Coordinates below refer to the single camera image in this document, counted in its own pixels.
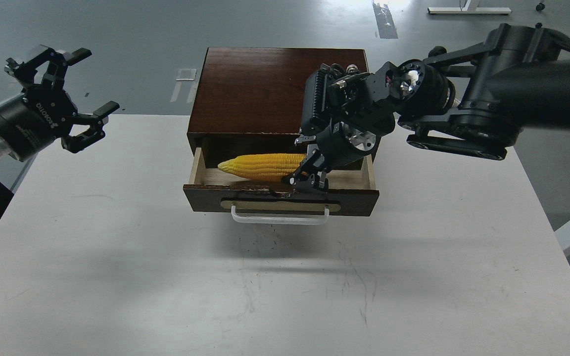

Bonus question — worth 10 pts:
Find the yellow corn cob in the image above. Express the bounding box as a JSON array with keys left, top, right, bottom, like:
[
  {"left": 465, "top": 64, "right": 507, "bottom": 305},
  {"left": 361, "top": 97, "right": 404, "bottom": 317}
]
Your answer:
[{"left": 217, "top": 153, "right": 306, "bottom": 182}]

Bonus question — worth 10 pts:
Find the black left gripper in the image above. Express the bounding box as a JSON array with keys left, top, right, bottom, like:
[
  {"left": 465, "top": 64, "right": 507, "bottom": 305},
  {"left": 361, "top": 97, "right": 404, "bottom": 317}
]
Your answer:
[{"left": 0, "top": 45, "right": 121, "bottom": 163}]

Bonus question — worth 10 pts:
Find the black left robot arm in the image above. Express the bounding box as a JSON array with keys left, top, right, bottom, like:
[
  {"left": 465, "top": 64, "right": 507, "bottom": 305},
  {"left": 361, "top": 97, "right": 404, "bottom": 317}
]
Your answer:
[{"left": 0, "top": 45, "right": 120, "bottom": 208}]

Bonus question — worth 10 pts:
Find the dark wooden drawer cabinet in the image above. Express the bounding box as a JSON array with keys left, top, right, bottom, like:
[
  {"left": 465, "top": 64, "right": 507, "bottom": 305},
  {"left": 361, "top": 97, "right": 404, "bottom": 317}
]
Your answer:
[{"left": 187, "top": 47, "right": 367, "bottom": 168}]

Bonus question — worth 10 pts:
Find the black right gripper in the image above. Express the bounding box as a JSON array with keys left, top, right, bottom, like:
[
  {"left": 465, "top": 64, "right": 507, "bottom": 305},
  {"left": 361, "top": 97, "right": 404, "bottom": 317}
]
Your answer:
[{"left": 282, "top": 63, "right": 396, "bottom": 192}]

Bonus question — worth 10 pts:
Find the white desk base foot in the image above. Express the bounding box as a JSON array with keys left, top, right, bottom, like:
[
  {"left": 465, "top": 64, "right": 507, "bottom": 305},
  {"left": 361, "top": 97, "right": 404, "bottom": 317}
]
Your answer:
[{"left": 427, "top": 0, "right": 512, "bottom": 16}]

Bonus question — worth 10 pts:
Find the wooden drawer with white handle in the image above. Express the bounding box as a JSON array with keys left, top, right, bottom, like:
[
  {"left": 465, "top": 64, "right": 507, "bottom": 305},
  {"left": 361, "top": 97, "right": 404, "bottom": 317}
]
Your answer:
[{"left": 183, "top": 148, "right": 380, "bottom": 217}]

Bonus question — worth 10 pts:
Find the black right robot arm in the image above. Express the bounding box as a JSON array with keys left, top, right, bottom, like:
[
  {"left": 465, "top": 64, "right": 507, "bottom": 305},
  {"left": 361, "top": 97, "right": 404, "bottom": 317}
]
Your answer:
[{"left": 282, "top": 23, "right": 570, "bottom": 192}]

